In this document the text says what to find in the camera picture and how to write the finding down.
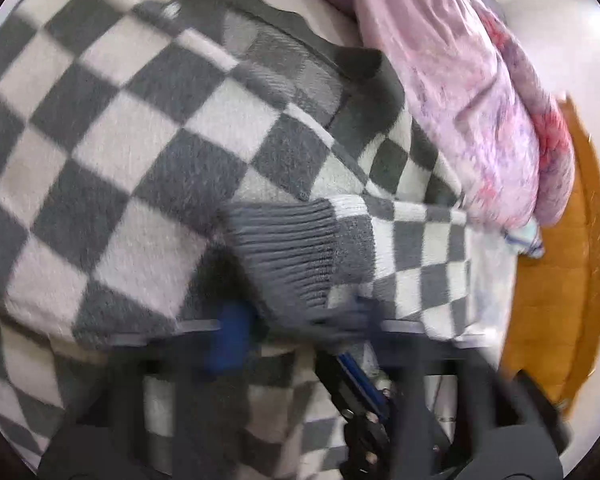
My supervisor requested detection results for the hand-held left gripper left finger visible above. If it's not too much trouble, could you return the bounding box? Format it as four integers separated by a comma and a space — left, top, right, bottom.
39, 302, 263, 480

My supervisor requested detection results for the striped light blue cloth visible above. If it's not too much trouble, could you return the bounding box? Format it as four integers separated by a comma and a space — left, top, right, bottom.
500, 220, 547, 262

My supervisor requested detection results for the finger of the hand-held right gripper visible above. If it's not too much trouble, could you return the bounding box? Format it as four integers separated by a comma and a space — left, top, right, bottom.
314, 344, 397, 480

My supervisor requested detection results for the grey white checkered sweater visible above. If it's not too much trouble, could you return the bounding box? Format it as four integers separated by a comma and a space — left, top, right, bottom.
0, 0, 481, 480

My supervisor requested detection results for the orange wooden bed frame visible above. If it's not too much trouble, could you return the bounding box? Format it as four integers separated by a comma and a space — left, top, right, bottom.
499, 94, 600, 418

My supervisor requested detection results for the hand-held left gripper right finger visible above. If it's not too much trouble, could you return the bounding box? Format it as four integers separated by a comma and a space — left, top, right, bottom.
347, 297, 567, 480

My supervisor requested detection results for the pink floral quilt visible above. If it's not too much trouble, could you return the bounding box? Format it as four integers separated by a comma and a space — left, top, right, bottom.
349, 0, 577, 235

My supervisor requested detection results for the white flowered bed sheet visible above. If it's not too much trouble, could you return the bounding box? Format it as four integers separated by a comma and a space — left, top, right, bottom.
245, 0, 523, 356

